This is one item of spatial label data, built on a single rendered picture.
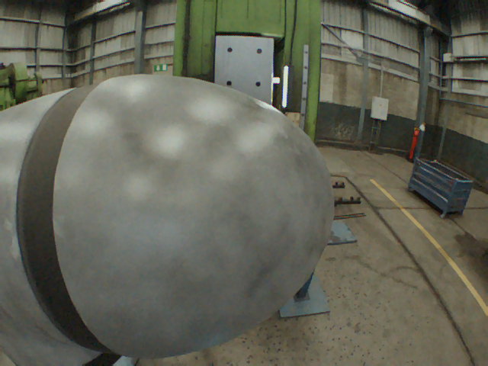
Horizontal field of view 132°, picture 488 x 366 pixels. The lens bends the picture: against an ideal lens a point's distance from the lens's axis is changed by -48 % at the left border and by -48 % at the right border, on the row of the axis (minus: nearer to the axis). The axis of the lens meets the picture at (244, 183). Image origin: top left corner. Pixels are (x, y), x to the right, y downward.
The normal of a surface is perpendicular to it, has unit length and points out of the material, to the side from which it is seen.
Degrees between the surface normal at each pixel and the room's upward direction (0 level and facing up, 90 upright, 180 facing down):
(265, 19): 90
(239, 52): 90
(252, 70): 90
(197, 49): 90
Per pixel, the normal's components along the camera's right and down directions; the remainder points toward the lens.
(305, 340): 0.03, -0.92
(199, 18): 0.09, 0.40
